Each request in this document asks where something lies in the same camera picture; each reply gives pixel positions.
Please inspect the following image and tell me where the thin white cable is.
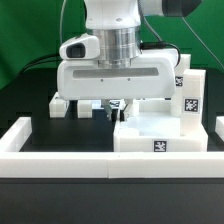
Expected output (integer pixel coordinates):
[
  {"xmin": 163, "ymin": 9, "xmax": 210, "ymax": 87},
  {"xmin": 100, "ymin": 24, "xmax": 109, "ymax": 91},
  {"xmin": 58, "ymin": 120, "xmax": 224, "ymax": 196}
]
[{"xmin": 58, "ymin": 0, "xmax": 69, "ymax": 48}]

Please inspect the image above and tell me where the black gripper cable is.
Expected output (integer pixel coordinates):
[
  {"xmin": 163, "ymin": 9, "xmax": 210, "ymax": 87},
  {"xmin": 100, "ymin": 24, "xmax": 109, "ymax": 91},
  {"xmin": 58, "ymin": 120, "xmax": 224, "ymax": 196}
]
[{"xmin": 139, "ymin": 40, "xmax": 182, "ymax": 68}]

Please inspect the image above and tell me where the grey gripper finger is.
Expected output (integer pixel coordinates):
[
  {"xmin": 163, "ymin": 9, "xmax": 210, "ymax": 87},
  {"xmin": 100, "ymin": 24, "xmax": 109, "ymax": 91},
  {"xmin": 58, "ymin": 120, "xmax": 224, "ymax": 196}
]
[
  {"xmin": 102, "ymin": 100, "xmax": 118, "ymax": 122},
  {"xmin": 119, "ymin": 99, "xmax": 133, "ymax": 121}
]

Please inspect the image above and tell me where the white desk top panel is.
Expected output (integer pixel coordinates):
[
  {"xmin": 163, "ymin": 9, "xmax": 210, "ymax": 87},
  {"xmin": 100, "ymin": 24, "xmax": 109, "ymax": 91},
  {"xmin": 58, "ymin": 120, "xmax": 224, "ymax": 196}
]
[{"xmin": 113, "ymin": 99, "xmax": 208, "ymax": 152}]

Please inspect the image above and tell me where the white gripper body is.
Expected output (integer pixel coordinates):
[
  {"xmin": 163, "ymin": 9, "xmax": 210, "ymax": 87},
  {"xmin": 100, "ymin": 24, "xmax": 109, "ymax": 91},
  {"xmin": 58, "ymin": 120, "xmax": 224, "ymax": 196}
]
[{"xmin": 57, "ymin": 34, "xmax": 177, "ymax": 100}]

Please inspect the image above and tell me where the sheet with four markers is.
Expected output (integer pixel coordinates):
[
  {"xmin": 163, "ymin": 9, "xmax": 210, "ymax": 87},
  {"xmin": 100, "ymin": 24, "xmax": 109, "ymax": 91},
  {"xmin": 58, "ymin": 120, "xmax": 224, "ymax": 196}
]
[{"xmin": 92, "ymin": 100, "xmax": 125, "ymax": 110}]

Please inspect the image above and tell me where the white U-shaped fence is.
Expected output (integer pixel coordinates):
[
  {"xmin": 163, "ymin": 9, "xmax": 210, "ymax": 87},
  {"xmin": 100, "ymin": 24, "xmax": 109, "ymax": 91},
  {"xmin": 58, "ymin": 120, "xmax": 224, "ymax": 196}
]
[{"xmin": 0, "ymin": 117, "xmax": 224, "ymax": 179}]

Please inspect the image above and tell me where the black cable lower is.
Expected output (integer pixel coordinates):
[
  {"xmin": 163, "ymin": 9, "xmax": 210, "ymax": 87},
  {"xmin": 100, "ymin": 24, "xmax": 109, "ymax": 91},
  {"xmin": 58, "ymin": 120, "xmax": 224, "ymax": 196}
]
[{"xmin": 23, "ymin": 58, "xmax": 62, "ymax": 73}]

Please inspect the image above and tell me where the black cable upper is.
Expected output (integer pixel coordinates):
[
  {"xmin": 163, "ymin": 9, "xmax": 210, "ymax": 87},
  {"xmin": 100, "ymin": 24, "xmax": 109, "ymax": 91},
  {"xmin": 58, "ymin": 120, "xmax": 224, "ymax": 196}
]
[{"xmin": 20, "ymin": 52, "xmax": 63, "ymax": 75}]

